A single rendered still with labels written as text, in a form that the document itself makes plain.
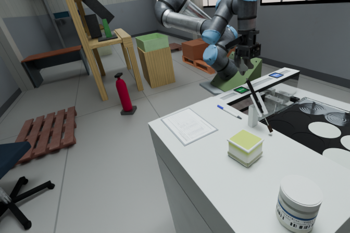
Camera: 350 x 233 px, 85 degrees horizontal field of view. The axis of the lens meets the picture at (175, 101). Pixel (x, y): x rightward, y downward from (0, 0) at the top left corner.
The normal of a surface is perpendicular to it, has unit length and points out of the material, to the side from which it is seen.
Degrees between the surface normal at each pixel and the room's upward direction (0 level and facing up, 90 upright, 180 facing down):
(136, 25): 90
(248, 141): 0
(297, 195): 0
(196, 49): 90
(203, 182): 0
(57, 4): 90
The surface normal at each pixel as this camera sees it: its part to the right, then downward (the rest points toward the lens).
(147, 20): 0.37, 0.40
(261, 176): -0.15, -0.87
